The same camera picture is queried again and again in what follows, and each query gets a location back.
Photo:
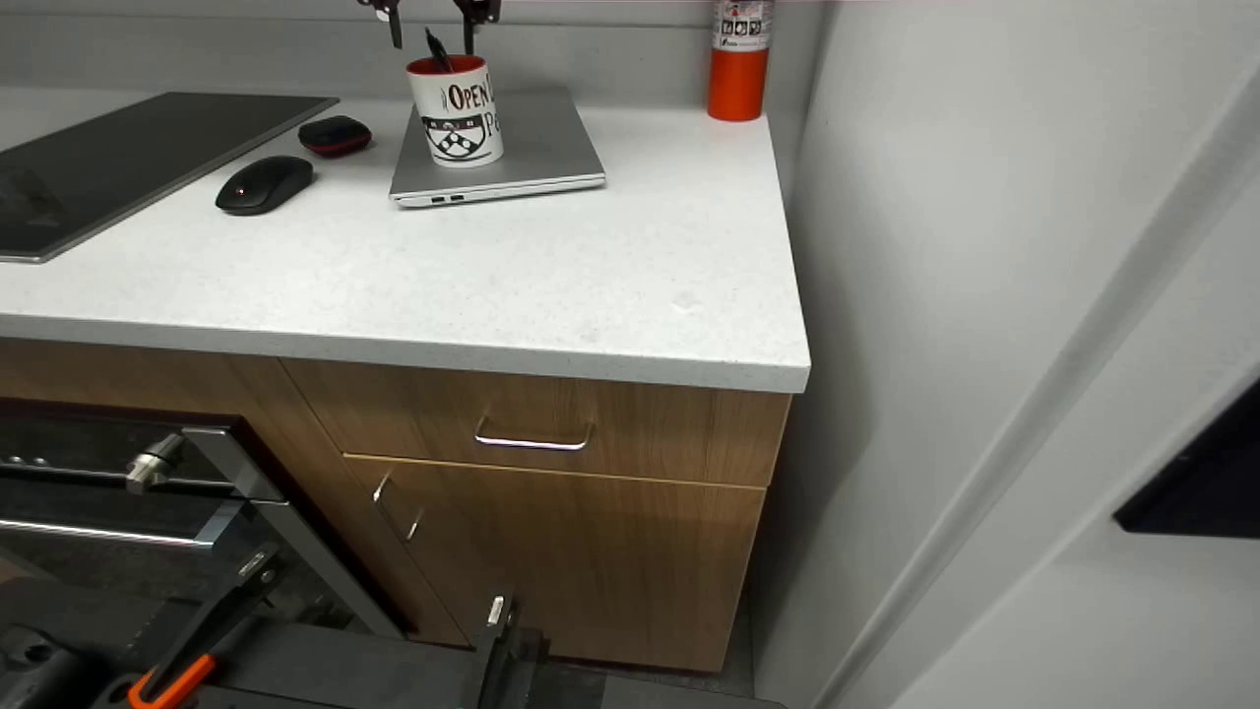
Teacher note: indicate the dark flat tablet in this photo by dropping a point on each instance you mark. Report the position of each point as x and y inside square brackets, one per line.
[120, 163]

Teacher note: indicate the black wall panel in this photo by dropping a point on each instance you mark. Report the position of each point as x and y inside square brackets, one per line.
[1204, 478]

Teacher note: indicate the wooden drawer front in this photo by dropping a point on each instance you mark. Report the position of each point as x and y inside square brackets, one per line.
[656, 427]

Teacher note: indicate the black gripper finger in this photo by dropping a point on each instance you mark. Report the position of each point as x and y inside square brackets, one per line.
[474, 14]
[384, 10]

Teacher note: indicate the white mug with red rim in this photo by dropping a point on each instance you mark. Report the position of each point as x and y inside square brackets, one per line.
[459, 121]

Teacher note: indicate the wooden cabinet door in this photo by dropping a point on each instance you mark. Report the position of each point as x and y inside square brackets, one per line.
[593, 564]

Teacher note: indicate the black computer mouse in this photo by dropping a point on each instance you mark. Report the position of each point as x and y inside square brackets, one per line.
[266, 184]

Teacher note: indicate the cream oven knob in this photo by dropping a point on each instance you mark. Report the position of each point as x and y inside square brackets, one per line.
[152, 462]

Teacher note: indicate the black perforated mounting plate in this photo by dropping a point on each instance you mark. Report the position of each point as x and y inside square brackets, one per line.
[339, 664]

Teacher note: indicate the red white bottle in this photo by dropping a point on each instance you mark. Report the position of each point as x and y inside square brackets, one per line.
[740, 72]

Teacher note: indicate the black pen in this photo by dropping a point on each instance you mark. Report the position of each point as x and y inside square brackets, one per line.
[440, 50]

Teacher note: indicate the silver closed laptop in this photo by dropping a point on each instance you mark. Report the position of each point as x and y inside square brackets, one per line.
[536, 142]

